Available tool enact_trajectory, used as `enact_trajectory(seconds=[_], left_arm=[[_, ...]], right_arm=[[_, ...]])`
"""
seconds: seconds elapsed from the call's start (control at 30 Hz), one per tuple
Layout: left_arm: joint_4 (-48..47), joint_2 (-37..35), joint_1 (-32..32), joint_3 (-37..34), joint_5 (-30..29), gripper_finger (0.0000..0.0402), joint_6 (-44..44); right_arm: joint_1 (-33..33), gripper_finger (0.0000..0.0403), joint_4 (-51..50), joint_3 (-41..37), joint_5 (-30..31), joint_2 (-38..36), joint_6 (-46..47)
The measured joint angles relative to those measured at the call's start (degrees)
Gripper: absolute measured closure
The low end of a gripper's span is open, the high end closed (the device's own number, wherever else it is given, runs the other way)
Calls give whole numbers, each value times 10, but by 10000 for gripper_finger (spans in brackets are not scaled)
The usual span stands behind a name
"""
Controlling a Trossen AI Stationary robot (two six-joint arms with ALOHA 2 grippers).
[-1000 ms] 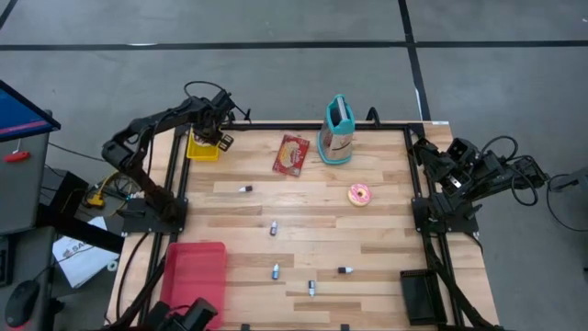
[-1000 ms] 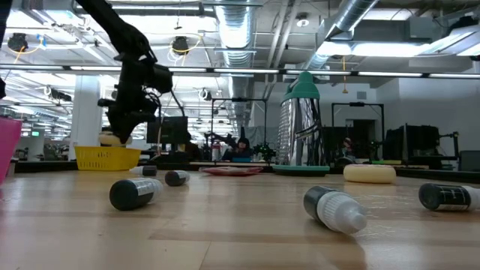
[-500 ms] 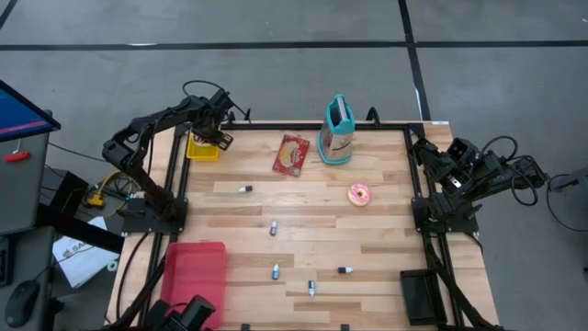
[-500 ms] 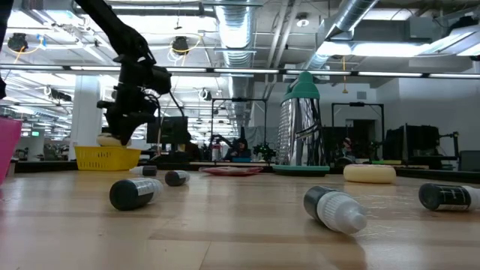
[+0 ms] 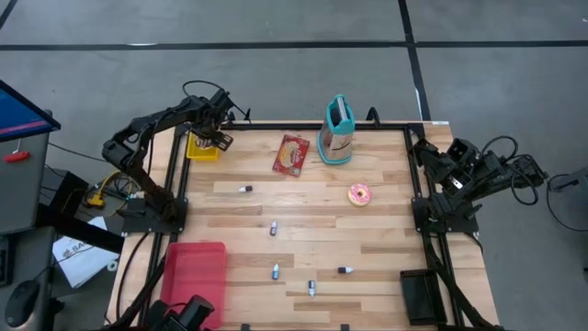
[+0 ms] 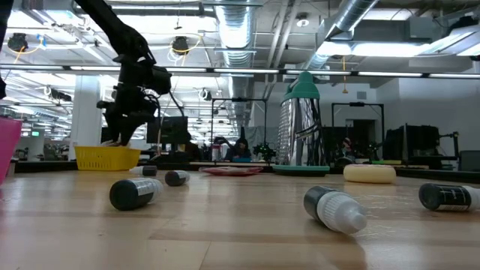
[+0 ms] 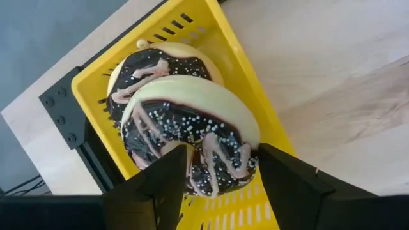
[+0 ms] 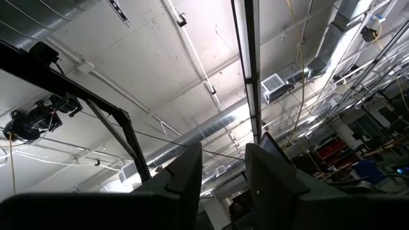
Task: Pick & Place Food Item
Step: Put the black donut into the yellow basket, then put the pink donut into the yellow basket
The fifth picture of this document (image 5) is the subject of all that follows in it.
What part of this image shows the red plastic tray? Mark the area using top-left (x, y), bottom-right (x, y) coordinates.
top-left (158, 241), bottom-right (229, 330)

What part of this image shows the pink frosted donut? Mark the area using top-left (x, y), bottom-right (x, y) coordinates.
top-left (346, 183), bottom-right (374, 207)

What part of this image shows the blue monitor screen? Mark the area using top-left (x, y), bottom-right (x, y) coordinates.
top-left (0, 80), bottom-right (62, 143)

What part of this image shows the yellow plastic basket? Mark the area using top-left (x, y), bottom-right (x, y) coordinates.
top-left (186, 130), bottom-right (221, 162)

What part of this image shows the dark grey stand foot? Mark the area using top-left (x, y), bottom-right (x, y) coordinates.
top-left (548, 165), bottom-right (588, 192)

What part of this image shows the black computer mouse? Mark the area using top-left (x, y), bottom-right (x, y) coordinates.
top-left (4, 279), bottom-right (41, 328)

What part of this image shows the yellow cable with plug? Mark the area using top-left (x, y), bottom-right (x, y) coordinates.
top-left (85, 170), bottom-right (137, 209)

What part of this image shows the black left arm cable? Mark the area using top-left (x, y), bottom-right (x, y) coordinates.
top-left (182, 80), bottom-right (252, 123)

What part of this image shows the white printed cardboard box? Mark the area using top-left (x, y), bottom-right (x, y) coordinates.
top-left (51, 217), bottom-right (121, 289)

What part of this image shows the red snack packet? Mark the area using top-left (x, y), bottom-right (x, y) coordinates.
top-left (271, 133), bottom-right (311, 178)

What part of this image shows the teal metal box grater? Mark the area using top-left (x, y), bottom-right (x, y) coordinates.
top-left (316, 93), bottom-right (356, 166)

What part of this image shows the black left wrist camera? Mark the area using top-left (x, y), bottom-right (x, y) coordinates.
top-left (209, 88), bottom-right (236, 114)

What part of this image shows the thin black floor cable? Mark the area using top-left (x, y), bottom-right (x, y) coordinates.
top-left (48, 139), bottom-right (111, 163)

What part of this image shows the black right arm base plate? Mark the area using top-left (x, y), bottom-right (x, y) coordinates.
top-left (411, 196), bottom-right (480, 234)

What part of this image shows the thick black hose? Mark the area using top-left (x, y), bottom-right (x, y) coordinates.
top-left (114, 232), bottom-right (153, 323)

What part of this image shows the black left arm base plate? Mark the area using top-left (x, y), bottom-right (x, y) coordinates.
top-left (121, 196), bottom-right (189, 235)

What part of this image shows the black box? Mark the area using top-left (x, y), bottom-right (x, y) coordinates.
top-left (40, 165), bottom-right (91, 217)

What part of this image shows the black plastic tray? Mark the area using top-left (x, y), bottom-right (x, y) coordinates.
top-left (399, 268), bottom-right (447, 326)

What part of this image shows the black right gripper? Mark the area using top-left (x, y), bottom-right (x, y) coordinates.
top-left (412, 136), bottom-right (488, 190)

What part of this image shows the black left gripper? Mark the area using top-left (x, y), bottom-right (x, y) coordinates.
top-left (192, 108), bottom-right (234, 152)

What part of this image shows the black metal table frame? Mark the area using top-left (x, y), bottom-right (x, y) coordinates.
top-left (106, 120), bottom-right (506, 331)

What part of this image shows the black diagonal beam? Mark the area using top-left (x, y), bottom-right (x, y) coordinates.
top-left (36, 204), bottom-right (125, 254)

